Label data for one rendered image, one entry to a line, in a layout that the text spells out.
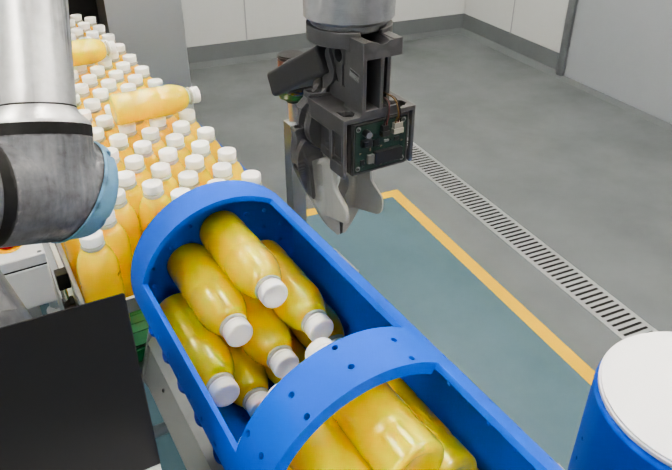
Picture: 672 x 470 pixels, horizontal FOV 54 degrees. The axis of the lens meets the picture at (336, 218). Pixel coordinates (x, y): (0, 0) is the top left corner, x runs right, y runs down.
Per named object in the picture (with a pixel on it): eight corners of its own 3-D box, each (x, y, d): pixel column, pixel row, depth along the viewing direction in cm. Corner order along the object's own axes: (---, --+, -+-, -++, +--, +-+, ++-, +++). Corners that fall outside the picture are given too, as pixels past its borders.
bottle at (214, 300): (178, 288, 104) (224, 359, 91) (157, 258, 100) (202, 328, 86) (216, 263, 106) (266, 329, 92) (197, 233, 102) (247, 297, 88)
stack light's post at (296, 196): (302, 445, 209) (289, 125, 151) (296, 437, 212) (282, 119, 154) (313, 440, 210) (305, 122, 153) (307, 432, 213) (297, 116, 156)
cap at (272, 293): (262, 276, 88) (267, 283, 87) (286, 278, 90) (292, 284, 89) (253, 301, 89) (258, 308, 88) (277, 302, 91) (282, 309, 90)
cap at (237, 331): (228, 344, 90) (233, 352, 89) (216, 327, 88) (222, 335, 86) (252, 328, 91) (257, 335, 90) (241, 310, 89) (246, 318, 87)
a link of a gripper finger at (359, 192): (364, 255, 62) (367, 168, 57) (333, 226, 67) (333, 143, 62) (391, 246, 64) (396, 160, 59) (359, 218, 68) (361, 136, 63)
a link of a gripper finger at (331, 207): (336, 264, 61) (336, 176, 56) (306, 234, 65) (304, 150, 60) (364, 255, 62) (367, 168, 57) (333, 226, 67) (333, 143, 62)
